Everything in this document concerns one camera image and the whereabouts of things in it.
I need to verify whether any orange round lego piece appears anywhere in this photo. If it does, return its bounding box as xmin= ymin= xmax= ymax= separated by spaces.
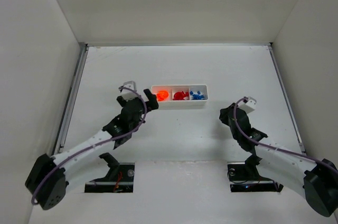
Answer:
xmin=156 ymin=90 xmax=169 ymax=101

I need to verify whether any red round lego piece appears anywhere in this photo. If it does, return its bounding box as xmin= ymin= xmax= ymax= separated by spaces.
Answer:
xmin=173 ymin=91 xmax=189 ymax=101

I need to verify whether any blue arch lego piece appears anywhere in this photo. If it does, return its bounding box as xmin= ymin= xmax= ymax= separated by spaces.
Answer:
xmin=189 ymin=91 xmax=206 ymax=100

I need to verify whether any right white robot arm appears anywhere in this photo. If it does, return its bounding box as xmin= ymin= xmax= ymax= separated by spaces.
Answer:
xmin=219 ymin=98 xmax=337 ymax=217

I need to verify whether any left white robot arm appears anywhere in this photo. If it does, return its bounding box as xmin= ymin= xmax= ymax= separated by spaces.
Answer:
xmin=25 ymin=86 xmax=159 ymax=210

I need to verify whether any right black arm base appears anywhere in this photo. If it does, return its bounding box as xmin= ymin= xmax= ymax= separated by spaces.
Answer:
xmin=227 ymin=155 xmax=284 ymax=193

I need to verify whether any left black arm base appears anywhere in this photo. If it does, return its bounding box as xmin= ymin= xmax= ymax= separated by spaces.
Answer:
xmin=84 ymin=153 xmax=135 ymax=193

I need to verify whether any white three-compartment tray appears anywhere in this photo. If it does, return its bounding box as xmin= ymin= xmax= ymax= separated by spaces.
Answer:
xmin=151 ymin=85 xmax=209 ymax=109

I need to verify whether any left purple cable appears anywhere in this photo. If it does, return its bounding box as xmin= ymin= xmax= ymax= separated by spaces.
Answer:
xmin=31 ymin=85 xmax=148 ymax=205

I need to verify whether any purple cable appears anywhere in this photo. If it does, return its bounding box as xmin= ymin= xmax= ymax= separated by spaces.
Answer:
xmin=233 ymin=97 xmax=338 ymax=172
xmin=31 ymin=85 xmax=148 ymax=205

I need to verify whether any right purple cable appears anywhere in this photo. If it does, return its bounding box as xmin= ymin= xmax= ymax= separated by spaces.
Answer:
xmin=233 ymin=97 xmax=338 ymax=172

